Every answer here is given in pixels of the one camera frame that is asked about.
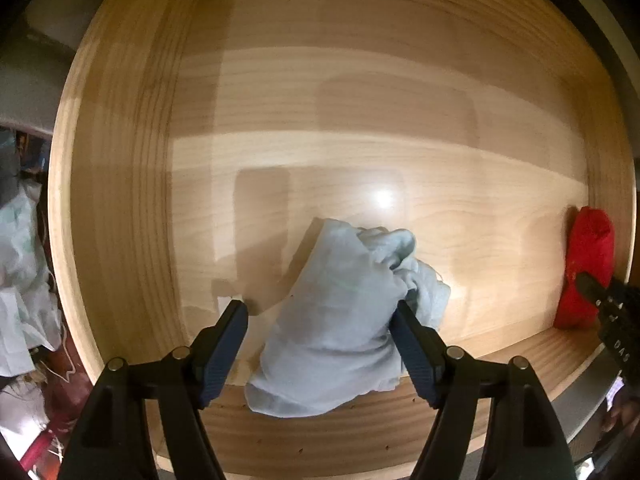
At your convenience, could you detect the light grey sock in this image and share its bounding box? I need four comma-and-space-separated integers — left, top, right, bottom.
245, 217, 452, 417

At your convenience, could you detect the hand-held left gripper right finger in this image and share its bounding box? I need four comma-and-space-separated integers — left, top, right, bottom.
392, 299, 578, 480

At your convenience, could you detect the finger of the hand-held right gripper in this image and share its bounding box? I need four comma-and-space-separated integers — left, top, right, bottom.
577, 272, 640, 376

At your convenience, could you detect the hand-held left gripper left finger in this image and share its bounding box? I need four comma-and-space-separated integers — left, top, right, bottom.
57, 299, 250, 480

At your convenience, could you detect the wooden drawer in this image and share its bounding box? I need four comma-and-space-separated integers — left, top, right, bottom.
47, 0, 637, 476

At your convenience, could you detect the white patterned sheet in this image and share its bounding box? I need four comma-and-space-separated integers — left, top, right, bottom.
0, 180, 63, 376

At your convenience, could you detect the red sock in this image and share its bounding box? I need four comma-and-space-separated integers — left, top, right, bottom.
554, 206, 616, 331

